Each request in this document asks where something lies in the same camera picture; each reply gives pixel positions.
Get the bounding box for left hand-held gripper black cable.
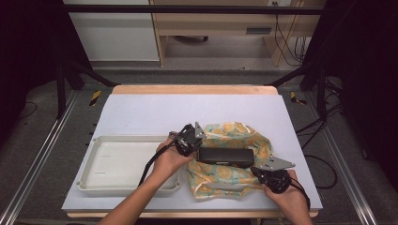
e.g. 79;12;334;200
137;124;192;188

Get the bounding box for right hand-held gripper black cable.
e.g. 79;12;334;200
289;177;312;211

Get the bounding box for white cabinet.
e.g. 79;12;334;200
63;0;161;63

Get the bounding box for yellow black tape marker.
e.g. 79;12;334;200
89;89;102;107
289;91;308;106

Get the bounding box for orange-print green cloth bag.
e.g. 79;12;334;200
186;121;275;201

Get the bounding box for white table mat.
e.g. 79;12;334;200
61;93;324;211

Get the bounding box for thin black floor cable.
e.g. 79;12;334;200
16;100;38;121

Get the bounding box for bundle of black floor cables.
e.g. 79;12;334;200
295;102;344;151

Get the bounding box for hanging black desk cables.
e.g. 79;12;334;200
273;13;310;67

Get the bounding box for grey desk label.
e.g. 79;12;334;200
245;26;272;35

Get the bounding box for black horizontal frame bar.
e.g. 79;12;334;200
62;4;327;16

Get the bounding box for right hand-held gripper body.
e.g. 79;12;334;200
260;156;297;195

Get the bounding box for looped black floor cable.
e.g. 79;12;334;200
305;154;339;190

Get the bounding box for black metal stand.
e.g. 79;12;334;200
55;58;120;120
265;59;329;119

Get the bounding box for dark curtain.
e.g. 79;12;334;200
299;0;398;191
0;0;95;143

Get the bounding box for black cable under desk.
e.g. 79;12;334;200
171;35;209;44

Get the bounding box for person's right hand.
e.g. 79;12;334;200
262;170;310;218

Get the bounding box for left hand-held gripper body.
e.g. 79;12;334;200
174;121;207;158

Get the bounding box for hand-held gripper black cable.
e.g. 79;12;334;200
289;177;312;211
137;124;192;188

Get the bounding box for black rectangular case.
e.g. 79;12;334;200
197;146;255;170

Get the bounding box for white plastic tray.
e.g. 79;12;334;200
76;134;183;198

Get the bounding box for light wooden desk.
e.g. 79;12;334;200
149;0;327;68

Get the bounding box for person's left hand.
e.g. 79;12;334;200
152;137;195;186

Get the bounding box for aluminium floor rail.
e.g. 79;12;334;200
0;89;80;225
303;91;379;225

